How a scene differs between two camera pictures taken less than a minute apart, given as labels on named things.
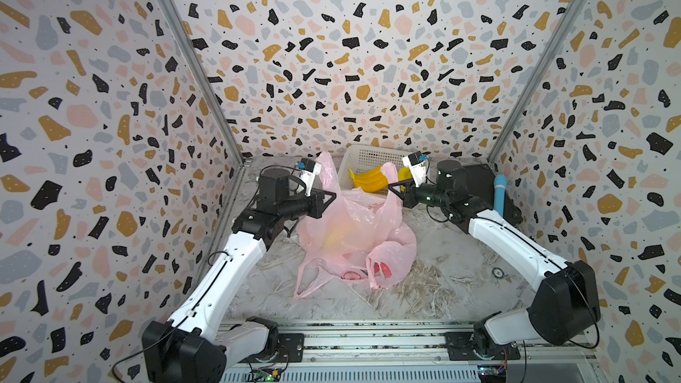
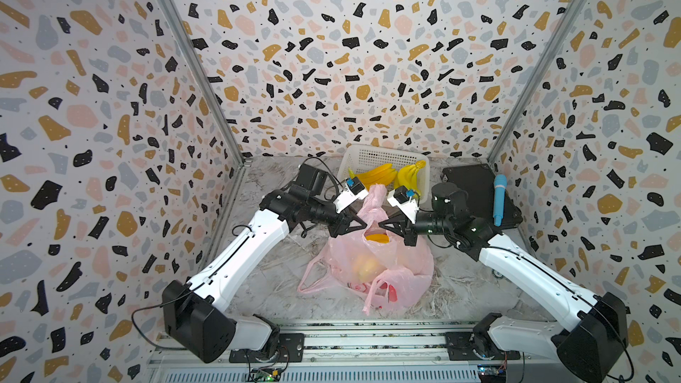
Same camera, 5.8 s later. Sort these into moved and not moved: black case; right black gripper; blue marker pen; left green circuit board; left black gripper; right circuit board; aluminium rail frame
Moved: right black gripper; left black gripper
Not moved: aluminium rail frame; black case; blue marker pen; right circuit board; left green circuit board
